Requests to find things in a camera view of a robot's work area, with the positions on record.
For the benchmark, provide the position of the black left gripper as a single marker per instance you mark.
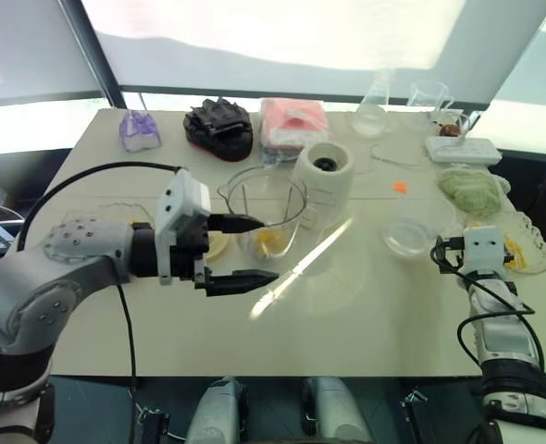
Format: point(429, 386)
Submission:
point(189, 242)

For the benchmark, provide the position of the dark window frame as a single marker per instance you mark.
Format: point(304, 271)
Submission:
point(98, 69)

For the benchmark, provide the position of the clear glass conical flask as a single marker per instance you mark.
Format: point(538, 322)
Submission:
point(370, 115)

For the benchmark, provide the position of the silver rounded shell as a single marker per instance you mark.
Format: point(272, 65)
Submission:
point(333, 411)
point(217, 411)

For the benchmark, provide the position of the orange segments pile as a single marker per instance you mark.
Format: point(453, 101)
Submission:
point(516, 259)

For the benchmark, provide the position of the beige blender jar lid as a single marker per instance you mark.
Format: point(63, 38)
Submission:
point(405, 238)

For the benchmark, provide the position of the clear scalloped glass plate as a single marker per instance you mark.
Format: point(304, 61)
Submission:
point(115, 210)

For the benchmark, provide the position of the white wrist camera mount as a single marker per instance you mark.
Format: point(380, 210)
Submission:
point(486, 245)
point(185, 199)

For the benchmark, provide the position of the black table clamp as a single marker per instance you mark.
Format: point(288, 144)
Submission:
point(414, 407)
point(155, 425)

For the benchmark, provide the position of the clear glass beaker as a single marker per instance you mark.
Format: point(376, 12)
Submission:
point(430, 94)

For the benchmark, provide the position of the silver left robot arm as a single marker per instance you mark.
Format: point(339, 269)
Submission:
point(46, 277)

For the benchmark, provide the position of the purple and white bag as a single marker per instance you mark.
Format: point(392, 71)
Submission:
point(136, 131)

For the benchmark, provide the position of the pink plastic packet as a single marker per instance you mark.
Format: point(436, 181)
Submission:
point(294, 127)

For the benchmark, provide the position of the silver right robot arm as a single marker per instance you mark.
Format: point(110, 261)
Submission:
point(504, 342)

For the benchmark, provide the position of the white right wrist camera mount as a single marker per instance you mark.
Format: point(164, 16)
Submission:
point(486, 245)

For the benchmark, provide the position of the white power strip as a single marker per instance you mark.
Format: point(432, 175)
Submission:
point(462, 150)

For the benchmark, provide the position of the clear blender jar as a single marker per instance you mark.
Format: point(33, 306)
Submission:
point(296, 222)

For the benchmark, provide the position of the pale orange fruit slice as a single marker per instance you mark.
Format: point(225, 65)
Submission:
point(218, 247)

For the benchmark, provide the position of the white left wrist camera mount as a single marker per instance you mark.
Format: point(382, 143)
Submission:
point(185, 199)

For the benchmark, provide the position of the green cloth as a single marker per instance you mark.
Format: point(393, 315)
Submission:
point(472, 189)

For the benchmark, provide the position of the small orange scrap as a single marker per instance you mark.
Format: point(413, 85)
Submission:
point(400, 187)

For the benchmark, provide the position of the white blender base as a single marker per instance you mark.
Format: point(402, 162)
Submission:
point(324, 185)

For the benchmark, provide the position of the small dark brown object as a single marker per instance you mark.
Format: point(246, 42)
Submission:
point(449, 129)

